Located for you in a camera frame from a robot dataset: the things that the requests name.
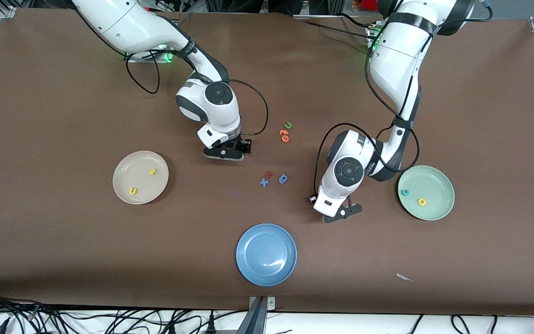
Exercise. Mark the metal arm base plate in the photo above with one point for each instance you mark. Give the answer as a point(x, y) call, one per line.
point(370, 32)
point(149, 59)

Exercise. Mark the blue plate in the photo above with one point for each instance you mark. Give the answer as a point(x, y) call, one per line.
point(266, 254)

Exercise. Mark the red box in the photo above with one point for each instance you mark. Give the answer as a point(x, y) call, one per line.
point(364, 4)

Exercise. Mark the green plate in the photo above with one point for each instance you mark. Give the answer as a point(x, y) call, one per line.
point(434, 185)

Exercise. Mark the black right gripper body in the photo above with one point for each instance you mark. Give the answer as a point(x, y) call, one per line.
point(240, 144)

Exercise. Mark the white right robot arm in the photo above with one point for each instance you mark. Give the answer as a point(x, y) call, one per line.
point(123, 23)

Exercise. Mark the white paper scrap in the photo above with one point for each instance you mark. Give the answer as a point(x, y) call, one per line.
point(402, 277)

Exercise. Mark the beige plate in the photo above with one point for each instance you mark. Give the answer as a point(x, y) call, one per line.
point(132, 171)

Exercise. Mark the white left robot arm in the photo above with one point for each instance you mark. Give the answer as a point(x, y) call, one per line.
point(397, 60)

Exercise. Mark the aluminium table profile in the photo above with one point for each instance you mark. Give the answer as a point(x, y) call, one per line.
point(257, 315)

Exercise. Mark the blue letter a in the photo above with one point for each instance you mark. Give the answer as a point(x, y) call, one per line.
point(281, 180)

